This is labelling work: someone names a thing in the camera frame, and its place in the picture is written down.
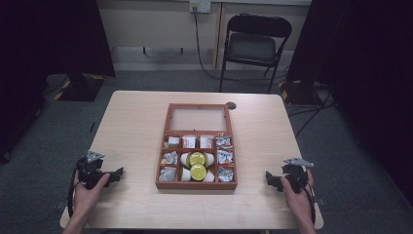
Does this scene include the left hand-held gripper black cable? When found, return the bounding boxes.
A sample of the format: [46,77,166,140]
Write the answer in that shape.
[66,157,86,219]

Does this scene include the grey and white packet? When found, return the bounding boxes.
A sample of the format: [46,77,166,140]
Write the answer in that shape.
[164,136,180,149]

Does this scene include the wooden compartment box with lid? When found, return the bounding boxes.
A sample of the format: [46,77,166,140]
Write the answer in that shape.
[155,102,239,191]

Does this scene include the white packet with red print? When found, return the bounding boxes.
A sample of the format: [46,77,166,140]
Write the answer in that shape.
[199,136,214,149]
[181,136,197,149]

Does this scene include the black stand base yellow tape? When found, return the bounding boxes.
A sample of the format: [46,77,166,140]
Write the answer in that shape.
[278,79,325,106]
[45,73,107,102]

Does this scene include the dark curtain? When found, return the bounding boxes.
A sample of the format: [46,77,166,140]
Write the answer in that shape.
[0,0,117,164]
[286,0,413,196]

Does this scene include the person's left hand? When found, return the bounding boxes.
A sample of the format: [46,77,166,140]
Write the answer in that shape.
[72,170,111,218]

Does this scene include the black folding chair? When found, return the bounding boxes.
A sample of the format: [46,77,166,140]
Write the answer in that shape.
[218,13,293,96]

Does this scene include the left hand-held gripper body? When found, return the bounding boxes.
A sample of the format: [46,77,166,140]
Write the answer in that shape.
[77,150,113,191]

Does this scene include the silver packet with colourful print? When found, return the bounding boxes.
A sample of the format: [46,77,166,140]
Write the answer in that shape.
[216,149,235,166]
[215,136,234,150]
[217,166,236,183]

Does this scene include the grey crumpled packet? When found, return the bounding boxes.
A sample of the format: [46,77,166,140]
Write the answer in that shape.
[161,150,179,166]
[158,167,177,182]

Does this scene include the right hand-held gripper black cable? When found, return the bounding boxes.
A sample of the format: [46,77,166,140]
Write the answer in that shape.
[302,177,318,225]

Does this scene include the white wall socket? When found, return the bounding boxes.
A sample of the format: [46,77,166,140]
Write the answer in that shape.
[189,0,212,15]

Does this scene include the person's right hand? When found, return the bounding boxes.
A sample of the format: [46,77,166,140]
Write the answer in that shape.
[280,169,316,218]

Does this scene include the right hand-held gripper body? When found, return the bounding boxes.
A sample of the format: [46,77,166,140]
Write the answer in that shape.
[281,157,316,195]

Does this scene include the black cables on floor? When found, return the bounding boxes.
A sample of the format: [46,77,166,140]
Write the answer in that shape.
[285,87,337,139]

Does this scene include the hand-held gripper black cable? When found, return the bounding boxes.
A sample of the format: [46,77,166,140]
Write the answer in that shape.
[302,177,318,225]
[66,157,86,219]

